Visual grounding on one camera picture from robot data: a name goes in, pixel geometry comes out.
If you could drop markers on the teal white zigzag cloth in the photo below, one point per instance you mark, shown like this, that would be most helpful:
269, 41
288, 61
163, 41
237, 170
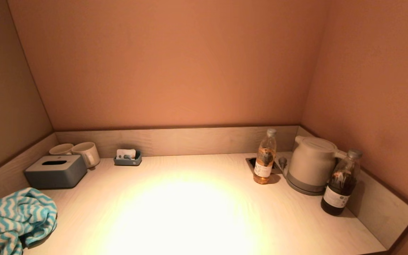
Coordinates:
12, 216

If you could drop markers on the white sachet packets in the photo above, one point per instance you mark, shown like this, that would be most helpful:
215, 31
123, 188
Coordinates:
124, 153

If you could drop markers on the grey kettle base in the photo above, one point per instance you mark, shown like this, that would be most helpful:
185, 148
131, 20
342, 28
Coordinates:
301, 188

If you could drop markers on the grey tissue box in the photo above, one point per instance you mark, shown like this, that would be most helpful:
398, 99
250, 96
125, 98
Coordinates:
55, 175

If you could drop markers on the wooden table backsplash rim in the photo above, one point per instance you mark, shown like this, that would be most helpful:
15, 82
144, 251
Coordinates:
190, 141

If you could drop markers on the grey kettle power plug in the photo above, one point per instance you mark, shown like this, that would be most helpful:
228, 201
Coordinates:
282, 162

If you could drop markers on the cream ceramic mug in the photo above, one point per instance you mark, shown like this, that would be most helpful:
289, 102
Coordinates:
60, 149
87, 152

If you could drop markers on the orange tea plastic bottle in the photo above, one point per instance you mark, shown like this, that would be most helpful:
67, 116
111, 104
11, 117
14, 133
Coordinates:
265, 159

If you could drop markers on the small blue-grey tray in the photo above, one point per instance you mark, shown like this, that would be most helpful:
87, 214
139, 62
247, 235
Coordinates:
128, 162

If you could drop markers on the white electric kettle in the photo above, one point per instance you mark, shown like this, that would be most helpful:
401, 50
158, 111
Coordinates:
312, 159

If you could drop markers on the black recessed table socket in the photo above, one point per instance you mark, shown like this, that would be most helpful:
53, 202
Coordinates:
251, 162

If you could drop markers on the dark tea plastic bottle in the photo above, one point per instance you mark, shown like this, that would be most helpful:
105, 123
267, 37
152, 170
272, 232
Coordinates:
340, 187

